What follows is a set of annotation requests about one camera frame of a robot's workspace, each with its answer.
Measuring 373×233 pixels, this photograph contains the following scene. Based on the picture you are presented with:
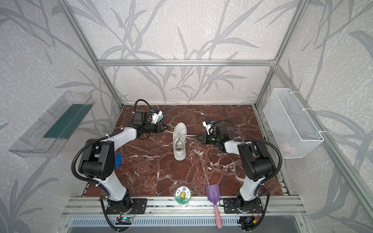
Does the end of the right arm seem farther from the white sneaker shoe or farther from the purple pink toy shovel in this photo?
the purple pink toy shovel

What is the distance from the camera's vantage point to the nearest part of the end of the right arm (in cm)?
76

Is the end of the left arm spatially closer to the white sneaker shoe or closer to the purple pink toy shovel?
the white sneaker shoe

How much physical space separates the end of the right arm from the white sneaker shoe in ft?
0.42

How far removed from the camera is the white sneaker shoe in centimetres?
86
